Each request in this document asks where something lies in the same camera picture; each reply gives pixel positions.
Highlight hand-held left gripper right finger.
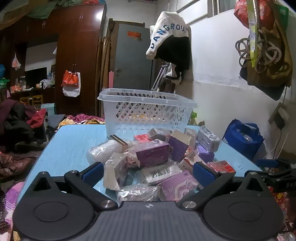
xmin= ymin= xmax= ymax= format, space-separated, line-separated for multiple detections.
xmin=176 ymin=162 xmax=266 ymax=210

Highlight grey metal door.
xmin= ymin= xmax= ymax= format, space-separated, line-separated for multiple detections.
xmin=113 ymin=21 xmax=155 ymax=91

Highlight wall power adapter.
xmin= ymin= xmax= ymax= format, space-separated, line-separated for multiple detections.
xmin=268 ymin=102 xmax=290 ymax=129

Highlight folded metal rack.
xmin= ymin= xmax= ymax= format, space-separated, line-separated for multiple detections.
xmin=150 ymin=64 xmax=172 ymax=92

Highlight red packet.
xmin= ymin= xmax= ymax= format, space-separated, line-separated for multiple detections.
xmin=207 ymin=161 xmax=236 ymax=174

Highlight brown padded jacket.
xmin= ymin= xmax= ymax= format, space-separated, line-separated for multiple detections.
xmin=0 ymin=152 xmax=39 ymax=180

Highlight plastic white label packet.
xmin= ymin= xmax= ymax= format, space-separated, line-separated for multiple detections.
xmin=140 ymin=163 xmax=183 ymax=186

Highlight black hanging garment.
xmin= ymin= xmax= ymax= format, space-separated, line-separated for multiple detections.
xmin=154 ymin=37 xmax=193 ymax=70

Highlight pink printed cloth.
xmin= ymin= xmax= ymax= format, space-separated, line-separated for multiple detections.
xmin=0 ymin=182 xmax=24 ymax=241

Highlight white plastic lattice basket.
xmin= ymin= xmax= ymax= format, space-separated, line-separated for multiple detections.
xmin=97 ymin=88 xmax=198 ymax=139

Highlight pile of small packaged boxes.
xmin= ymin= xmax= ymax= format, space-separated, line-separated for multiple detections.
xmin=87 ymin=127 xmax=236 ymax=202

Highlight metal rod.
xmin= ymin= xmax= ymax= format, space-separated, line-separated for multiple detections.
xmin=177 ymin=0 xmax=200 ymax=13

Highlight white plastic bag on shelf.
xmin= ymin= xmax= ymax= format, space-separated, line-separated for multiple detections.
xmin=40 ymin=74 xmax=56 ymax=89

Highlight olive brown hanging bag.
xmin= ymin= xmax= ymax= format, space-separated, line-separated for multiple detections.
xmin=239 ymin=5 xmax=294 ymax=101

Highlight yellow crates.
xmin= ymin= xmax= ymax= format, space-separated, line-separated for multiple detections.
xmin=20 ymin=95 xmax=43 ymax=109

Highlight blue fabric bag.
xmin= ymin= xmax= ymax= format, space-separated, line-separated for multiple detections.
xmin=222 ymin=119 xmax=265 ymax=161

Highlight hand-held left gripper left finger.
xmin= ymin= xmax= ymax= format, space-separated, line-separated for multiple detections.
xmin=32 ymin=162 xmax=118 ymax=212

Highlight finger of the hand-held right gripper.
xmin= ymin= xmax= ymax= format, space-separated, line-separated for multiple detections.
xmin=245 ymin=170 xmax=296 ymax=184
xmin=256 ymin=158 xmax=296 ymax=172

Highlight dark wooden wardrobe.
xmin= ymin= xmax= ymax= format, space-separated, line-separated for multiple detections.
xmin=0 ymin=5 xmax=107 ymax=116

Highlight white garment with blue letters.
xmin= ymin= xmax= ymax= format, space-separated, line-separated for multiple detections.
xmin=146 ymin=11 xmax=189 ymax=59

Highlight window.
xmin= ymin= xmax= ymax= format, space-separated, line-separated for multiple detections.
xmin=207 ymin=0 xmax=241 ymax=18

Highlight red patterned cloth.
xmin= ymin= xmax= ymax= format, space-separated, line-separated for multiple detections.
xmin=270 ymin=189 xmax=296 ymax=241

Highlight green cloth on wardrobe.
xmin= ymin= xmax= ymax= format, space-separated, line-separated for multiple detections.
xmin=25 ymin=0 xmax=107 ymax=19

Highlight floral yellow blanket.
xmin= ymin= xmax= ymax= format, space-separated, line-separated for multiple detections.
xmin=58 ymin=113 xmax=106 ymax=129

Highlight wooden poles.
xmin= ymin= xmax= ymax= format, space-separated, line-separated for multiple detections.
xmin=96 ymin=19 xmax=115 ymax=116

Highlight small white hanging plastic bag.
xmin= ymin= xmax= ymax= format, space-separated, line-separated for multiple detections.
xmin=11 ymin=53 xmax=22 ymax=71

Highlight teal box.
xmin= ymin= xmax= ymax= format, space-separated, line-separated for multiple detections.
xmin=40 ymin=103 xmax=56 ymax=116

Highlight pile of dark clothes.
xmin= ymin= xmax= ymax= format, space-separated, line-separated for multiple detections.
xmin=0 ymin=99 xmax=49 ymax=152

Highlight orange and white plastic bag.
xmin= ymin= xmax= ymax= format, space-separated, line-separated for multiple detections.
xmin=61 ymin=70 xmax=81 ymax=97

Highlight yellow green strap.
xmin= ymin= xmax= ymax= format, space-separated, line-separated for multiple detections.
xmin=246 ymin=0 xmax=261 ymax=68

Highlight red garment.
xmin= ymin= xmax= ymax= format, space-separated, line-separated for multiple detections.
xmin=26 ymin=108 xmax=47 ymax=129

